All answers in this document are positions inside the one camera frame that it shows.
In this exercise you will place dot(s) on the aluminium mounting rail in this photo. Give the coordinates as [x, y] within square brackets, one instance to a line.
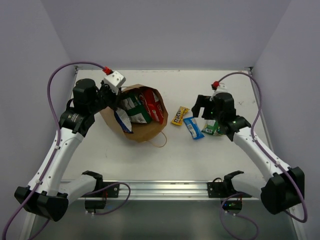
[167, 190]

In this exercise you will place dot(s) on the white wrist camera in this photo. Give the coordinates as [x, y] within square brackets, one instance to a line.
[217, 88]
[114, 79]

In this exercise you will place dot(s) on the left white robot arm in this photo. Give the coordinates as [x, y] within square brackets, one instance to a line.
[44, 195]

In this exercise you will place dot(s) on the green white snack packet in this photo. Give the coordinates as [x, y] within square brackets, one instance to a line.
[212, 128]

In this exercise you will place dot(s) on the brown paper bag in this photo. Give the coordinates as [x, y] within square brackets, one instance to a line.
[141, 132]

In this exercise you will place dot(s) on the blue white crisps bag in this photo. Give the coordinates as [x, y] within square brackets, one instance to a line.
[123, 120]

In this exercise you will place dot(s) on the yellow M&M's packet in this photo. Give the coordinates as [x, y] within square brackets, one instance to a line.
[178, 118]

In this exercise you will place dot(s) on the right black base bracket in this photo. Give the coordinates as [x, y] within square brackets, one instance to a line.
[216, 188]

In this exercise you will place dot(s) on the left black base bracket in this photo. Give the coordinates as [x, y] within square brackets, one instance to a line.
[110, 188]

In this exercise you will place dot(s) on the right base controller box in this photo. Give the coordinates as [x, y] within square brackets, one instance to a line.
[233, 206]

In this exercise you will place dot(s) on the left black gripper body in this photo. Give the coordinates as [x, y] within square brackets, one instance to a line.
[107, 93]

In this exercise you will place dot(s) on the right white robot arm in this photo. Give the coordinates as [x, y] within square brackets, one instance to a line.
[282, 186]

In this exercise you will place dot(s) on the red Chuba chips bag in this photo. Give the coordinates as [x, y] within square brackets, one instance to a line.
[152, 104]

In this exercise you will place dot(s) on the left base controller box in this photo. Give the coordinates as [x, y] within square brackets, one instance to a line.
[92, 205]

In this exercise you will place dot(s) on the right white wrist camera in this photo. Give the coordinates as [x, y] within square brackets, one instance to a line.
[217, 88]

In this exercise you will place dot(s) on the black base bracket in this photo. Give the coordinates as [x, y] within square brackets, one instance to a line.
[110, 188]
[216, 188]

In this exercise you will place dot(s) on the base controller box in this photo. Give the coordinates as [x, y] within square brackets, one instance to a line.
[92, 205]
[233, 206]

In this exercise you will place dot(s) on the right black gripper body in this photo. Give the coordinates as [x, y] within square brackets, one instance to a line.
[210, 112]

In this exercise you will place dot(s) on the dark green snack bag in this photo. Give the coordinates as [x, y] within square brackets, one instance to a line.
[135, 109]

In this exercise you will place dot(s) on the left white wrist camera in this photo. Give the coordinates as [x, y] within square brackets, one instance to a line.
[114, 79]

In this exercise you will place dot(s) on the light blue snack bar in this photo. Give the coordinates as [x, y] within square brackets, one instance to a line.
[193, 128]

